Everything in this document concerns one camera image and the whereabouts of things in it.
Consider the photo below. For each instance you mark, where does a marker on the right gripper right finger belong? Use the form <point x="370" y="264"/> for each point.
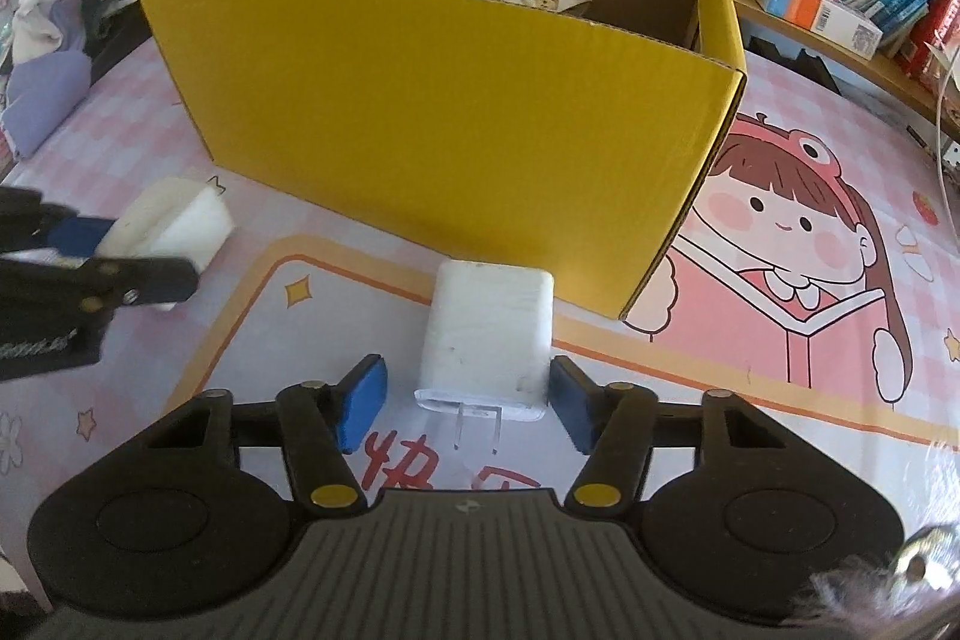
<point x="613" y="426"/>

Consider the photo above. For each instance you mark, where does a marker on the white power adapter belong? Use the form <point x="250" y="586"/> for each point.
<point x="487" y="347"/>

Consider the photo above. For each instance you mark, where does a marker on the pink cartoon table mat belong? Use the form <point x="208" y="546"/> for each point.
<point x="301" y="294"/>

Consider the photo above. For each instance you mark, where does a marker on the orange white book box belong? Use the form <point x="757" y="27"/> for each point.
<point x="830" y="19"/>

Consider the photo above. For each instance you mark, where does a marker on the white curved foam block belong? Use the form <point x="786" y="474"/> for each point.
<point x="172" y="219"/>

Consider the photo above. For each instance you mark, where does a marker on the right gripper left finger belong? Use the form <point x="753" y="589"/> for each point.
<point x="320" y="424"/>

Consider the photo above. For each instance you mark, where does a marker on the yellow cardboard box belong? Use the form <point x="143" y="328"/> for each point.
<point x="478" y="128"/>

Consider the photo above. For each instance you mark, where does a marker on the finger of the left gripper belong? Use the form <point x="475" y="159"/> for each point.
<point x="70" y="234"/>
<point x="99" y="283"/>

